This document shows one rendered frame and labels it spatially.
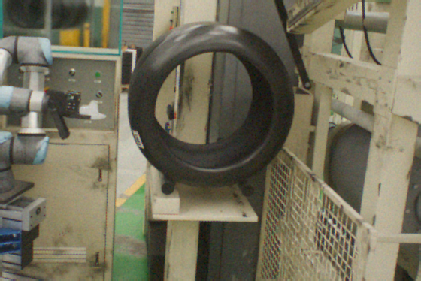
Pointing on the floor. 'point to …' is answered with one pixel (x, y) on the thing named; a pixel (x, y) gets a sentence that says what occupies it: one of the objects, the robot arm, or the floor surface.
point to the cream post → (183, 261)
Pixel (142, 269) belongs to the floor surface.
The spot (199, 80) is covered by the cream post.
